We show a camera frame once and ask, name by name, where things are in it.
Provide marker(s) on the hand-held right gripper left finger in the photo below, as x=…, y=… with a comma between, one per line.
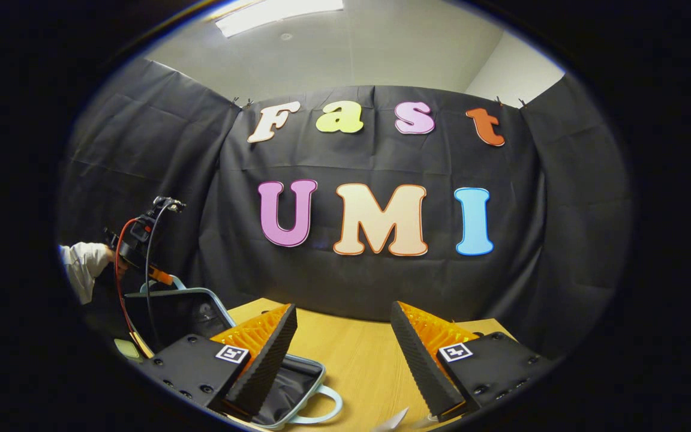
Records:
x=270, y=366

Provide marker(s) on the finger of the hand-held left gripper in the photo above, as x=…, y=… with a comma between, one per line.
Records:
x=162, y=278

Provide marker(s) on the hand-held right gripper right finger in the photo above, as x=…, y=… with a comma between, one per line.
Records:
x=420, y=372

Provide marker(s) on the light blue suitcase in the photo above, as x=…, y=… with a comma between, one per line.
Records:
x=297, y=378

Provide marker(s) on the white skin care tube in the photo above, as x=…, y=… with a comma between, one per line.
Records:
x=390, y=421

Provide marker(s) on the black backdrop cloth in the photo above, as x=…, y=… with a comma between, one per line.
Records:
x=561, y=210

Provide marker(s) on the long ceiling light panel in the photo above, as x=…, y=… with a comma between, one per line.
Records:
x=273, y=15

